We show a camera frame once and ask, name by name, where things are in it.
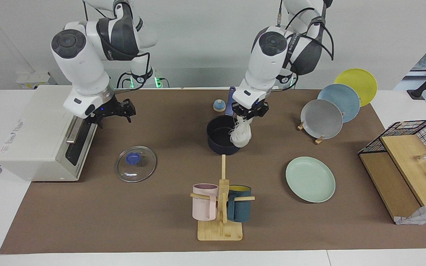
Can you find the light wooden board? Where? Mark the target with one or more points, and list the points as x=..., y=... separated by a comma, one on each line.
x=405, y=162

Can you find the teal mug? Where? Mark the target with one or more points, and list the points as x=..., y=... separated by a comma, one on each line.
x=239, y=207

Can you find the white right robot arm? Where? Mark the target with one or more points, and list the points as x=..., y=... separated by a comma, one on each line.
x=83, y=62

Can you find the small blue bell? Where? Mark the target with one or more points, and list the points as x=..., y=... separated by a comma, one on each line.
x=219, y=106

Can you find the glass lid with blue knob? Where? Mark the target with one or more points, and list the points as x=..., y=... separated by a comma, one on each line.
x=135, y=164

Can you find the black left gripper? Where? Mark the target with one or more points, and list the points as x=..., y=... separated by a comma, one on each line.
x=252, y=111

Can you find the white vermicelli bundle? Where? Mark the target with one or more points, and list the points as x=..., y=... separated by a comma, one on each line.
x=242, y=135

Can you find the wooden plate rack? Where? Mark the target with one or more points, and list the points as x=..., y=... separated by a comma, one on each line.
x=319, y=140

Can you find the pink mug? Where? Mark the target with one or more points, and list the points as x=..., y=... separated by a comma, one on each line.
x=203, y=205

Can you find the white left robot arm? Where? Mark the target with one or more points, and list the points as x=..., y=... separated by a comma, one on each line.
x=268, y=62

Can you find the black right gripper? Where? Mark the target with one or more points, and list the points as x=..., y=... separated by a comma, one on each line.
x=111, y=109

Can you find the wooden mug tree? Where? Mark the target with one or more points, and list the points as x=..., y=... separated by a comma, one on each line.
x=219, y=231

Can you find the mint green plate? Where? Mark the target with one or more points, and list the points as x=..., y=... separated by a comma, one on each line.
x=310, y=180

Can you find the white toaster oven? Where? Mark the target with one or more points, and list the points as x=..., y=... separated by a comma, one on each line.
x=31, y=136

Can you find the brown cardboard sheet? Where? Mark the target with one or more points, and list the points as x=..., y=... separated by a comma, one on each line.
x=390, y=184

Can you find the grey plate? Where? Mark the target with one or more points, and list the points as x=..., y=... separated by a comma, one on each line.
x=321, y=120

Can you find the light blue plate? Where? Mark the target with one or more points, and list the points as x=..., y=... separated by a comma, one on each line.
x=342, y=99

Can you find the white box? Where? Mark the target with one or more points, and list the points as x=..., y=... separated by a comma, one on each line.
x=31, y=79

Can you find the dark blue saucepan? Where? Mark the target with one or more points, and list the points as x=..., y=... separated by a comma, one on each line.
x=218, y=142

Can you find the brown table mat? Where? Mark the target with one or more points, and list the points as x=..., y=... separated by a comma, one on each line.
x=142, y=207

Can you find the yellow plate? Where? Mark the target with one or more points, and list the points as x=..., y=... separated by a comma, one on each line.
x=359, y=83

